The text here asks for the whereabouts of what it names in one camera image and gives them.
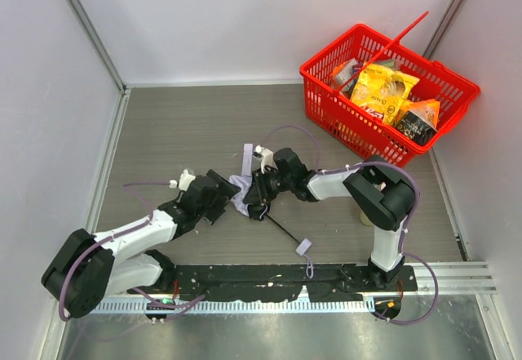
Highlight lavender folding umbrella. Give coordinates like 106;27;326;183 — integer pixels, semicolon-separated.
229;144;314;278

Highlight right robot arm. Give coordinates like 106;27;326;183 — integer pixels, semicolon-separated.
240;146;420;288

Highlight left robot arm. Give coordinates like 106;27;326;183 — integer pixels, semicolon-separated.
41;170;241;322

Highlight pale yellow bottle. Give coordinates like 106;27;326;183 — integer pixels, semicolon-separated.
360;211;374;227

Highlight orange snack packet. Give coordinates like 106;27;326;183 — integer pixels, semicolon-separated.
330;58;359;94

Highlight red plastic shopping basket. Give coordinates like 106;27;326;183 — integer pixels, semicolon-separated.
299;24;480;167

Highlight yellow chips bag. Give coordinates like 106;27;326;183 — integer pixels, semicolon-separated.
351;64;420;125

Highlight black and orange snack bag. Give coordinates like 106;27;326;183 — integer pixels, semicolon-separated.
394;99;440;146

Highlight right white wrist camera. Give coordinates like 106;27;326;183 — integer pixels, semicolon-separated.
253;144;274;174

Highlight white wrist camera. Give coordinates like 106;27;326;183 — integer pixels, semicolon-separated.
253;144;274;174
168;168;196;192

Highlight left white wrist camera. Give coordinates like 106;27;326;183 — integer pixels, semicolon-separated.
168;168;196;192

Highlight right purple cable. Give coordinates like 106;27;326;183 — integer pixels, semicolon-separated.
263;125;440;328

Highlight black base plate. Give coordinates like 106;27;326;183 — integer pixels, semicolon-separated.
152;264;418;303

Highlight slotted cable duct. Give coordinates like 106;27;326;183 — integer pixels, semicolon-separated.
91;296;374;315

